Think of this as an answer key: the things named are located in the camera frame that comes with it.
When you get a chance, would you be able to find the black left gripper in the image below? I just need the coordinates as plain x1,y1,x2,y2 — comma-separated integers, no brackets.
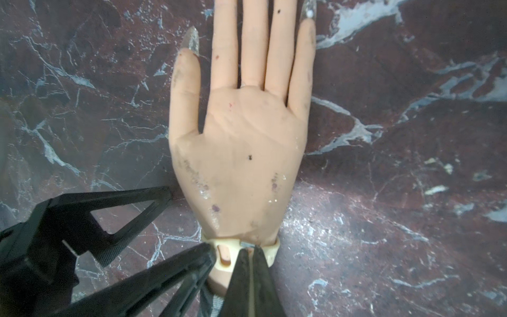
1,186,172,316

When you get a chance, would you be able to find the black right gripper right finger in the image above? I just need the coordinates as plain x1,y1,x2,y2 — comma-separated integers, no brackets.
250,246,286,317

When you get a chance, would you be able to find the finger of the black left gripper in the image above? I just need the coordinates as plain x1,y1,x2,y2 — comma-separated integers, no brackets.
51,243,216,316

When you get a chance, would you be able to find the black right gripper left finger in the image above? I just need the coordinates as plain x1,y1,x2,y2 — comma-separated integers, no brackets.
219,248,253,317

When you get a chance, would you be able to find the cream silicone wrist watch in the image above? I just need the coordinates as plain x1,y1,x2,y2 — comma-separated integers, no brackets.
201,235,281,272

